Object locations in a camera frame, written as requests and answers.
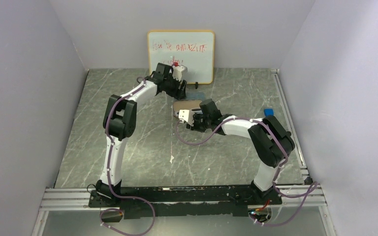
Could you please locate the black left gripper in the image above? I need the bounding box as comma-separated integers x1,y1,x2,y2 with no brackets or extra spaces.
164,73,188,100

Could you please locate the plaid glasses case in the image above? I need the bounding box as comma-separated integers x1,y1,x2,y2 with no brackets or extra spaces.
172,100,202,117

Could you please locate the blue glasses case green lining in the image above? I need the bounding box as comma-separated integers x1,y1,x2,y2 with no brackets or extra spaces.
184,91,206,101

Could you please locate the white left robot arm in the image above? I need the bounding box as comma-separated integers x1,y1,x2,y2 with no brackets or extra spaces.
95,62,188,207

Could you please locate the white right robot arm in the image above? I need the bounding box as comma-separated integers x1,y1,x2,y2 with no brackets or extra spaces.
179,99,295,204

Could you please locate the yellow framed whiteboard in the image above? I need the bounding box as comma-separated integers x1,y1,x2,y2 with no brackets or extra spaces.
147,30,215,85

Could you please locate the small blue box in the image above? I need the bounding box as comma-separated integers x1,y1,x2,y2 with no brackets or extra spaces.
263,108,274,117

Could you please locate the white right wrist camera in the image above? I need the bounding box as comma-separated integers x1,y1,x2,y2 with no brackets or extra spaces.
178,110,195,126

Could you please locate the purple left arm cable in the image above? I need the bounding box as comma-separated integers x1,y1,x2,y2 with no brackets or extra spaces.
99,76,157,236

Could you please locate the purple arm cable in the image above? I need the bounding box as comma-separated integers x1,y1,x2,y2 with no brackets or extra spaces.
175,117,320,228
99,76,157,236

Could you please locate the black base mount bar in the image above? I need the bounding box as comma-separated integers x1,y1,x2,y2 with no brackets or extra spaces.
88,183,282,219

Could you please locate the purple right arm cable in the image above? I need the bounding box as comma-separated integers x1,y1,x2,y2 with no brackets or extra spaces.
175,117,320,228

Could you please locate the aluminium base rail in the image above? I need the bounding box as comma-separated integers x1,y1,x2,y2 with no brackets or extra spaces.
31,68,336,236

